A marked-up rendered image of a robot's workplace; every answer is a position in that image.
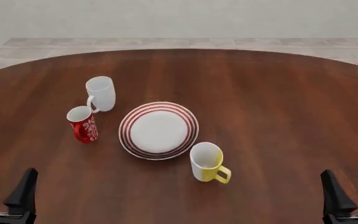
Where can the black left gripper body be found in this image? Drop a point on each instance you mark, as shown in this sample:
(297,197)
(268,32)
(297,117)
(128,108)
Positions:
(8,217)

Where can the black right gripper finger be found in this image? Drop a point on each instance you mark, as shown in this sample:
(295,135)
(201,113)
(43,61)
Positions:
(337,196)

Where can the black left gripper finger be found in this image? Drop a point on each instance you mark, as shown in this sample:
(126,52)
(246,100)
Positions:
(22,193)

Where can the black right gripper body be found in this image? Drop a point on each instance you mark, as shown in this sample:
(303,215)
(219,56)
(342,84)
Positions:
(350,219)

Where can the red mug with white pattern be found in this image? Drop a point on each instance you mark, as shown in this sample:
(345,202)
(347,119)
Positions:
(87,130)

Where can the tall white mug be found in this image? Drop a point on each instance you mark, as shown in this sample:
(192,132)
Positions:
(104,98)

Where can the white and yellow mug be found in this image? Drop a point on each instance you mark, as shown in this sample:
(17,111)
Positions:
(205,166)

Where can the white plate with red rings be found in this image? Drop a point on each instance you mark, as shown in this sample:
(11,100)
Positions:
(158,130)

